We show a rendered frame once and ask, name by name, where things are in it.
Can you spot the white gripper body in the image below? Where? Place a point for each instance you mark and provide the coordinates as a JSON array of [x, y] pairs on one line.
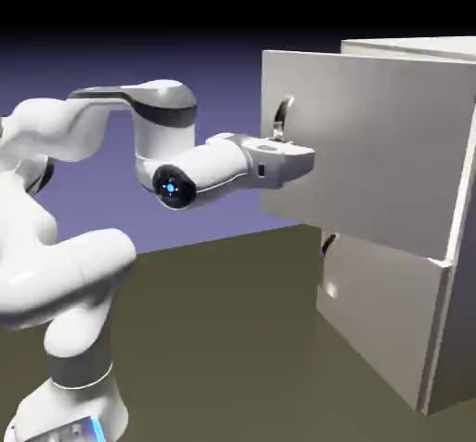
[[295, 163]]

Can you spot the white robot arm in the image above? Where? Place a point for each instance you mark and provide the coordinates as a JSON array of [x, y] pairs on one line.
[[74, 270]]

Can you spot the large pale grey cabinet door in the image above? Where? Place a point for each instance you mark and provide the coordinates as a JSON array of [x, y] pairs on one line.
[[372, 144]]

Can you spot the small pale grey cabinet door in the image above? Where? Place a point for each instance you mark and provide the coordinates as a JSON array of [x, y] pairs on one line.
[[379, 308]]

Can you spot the pale grey cabinet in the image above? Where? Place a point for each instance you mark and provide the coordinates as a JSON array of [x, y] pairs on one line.
[[457, 226]]

